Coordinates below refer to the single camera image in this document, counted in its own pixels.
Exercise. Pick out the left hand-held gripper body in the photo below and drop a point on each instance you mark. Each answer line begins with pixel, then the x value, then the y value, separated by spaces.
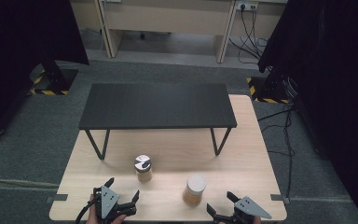
pixel 109 202

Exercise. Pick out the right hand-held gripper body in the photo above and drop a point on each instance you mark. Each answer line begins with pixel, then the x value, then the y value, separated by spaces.
pixel 248 209

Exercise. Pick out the spice jar with white lid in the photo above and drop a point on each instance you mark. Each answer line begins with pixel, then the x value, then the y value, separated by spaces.
pixel 194 189

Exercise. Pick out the glass jar with metal lid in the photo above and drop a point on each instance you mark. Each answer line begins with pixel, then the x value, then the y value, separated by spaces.
pixel 143 169

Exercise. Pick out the black shelf with metal legs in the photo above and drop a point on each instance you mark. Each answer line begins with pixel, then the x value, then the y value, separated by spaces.
pixel 157 105

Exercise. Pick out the person's right hand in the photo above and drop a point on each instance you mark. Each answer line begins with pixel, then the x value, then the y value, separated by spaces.
pixel 257 221

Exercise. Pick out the person's left hand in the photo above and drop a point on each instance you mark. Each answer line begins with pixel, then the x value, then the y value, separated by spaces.
pixel 91 214

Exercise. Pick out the grey table edge clamp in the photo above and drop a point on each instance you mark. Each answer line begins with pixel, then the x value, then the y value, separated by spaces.
pixel 57 198
pixel 279 198

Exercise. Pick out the stand base with hazard tape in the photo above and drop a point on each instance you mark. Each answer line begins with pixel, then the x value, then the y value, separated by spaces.
pixel 272 90
pixel 54 81

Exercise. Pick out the black curtain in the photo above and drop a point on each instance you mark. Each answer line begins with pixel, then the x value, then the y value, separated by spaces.
pixel 332 77
pixel 18 46

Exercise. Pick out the beige desk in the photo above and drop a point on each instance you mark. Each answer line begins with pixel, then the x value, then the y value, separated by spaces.
pixel 167 17

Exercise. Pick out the white wall power outlet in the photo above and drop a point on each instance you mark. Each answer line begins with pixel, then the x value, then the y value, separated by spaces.
pixel 247 5

